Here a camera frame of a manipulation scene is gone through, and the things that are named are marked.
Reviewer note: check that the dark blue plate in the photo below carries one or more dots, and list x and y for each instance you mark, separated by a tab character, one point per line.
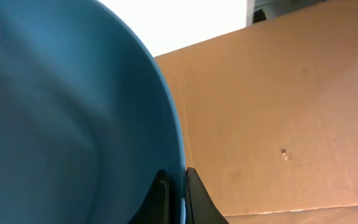
86	117

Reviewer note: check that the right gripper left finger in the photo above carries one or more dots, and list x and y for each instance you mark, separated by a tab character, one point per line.
155	208

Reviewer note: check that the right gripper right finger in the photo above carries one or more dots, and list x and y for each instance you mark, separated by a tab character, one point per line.
200	208

